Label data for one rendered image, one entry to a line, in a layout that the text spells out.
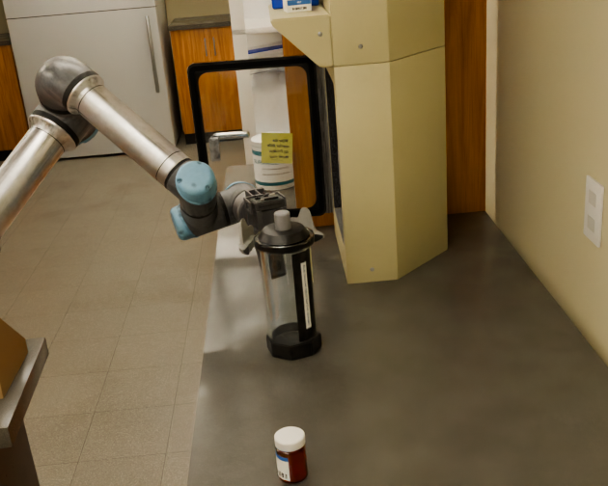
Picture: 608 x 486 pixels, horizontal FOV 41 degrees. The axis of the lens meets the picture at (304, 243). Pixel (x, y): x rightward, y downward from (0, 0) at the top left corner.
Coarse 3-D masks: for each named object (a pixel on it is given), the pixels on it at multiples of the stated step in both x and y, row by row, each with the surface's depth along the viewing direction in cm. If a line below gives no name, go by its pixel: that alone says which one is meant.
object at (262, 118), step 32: (224, 96) 192; (256, 96) 192; (288, 96) 192; (224, 128) 195; (256, 128) 195; (288, 128) 195; (320, 128) 195; (224, 160) 198; (256, 160) 198; (288, 160) 198; (288, 192) 201
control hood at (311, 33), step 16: (272, 16) 159; (288, 16) 157; (304, 16) 155; (320, 16) 155; (288, 32) 156; (304, 32) 156; (320, 32) 156; (304, 48) 157; (320, 48) 157; (320, 64) 158
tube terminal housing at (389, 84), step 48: (336, 0) 154; (384, 0) 154; (432, 0) 166; (336, 48) 157; (384, 48) 158; (432, 48) 169; (336, 96) 161; (384, 96) 161; (432, 96) 172; (384, 144) 165; (432, 144) 176; (384, 192) 169; (432, 192) 180; (384, 240) 173; (432, 240) 184
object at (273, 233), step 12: (276, 216) 141; (288, 216) 142; (264, 228) 144; (276, 228) 142; (288, 228) 142; (300, 228) 143; (264, 240) 141; (276, 240) 140; (288, 240) 140; (300, 240) 140
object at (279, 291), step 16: (256, 240) 143; (304, 240) 141; (272, 256) 141; (288, 256) 140; (272, 272) 142; (288, 272) 142; (272, 288) 144; (288, 288) 143; (272, 304) 145; (288, 304) 144; (272, 320) 147; (288, 320) 145; (272, 336) 148; (288, 336) 146
